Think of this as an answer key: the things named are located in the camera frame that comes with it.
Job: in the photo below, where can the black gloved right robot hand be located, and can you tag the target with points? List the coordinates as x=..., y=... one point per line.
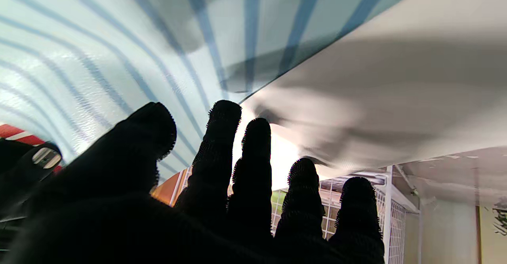
x=23, y=169

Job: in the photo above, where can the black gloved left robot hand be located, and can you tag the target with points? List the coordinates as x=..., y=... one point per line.
x=119, y=224

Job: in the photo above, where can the teal striped mouse pad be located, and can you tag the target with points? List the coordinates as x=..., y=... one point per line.
x=277, y=38

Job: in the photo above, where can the small green object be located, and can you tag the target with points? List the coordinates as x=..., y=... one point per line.
x=277, y=202

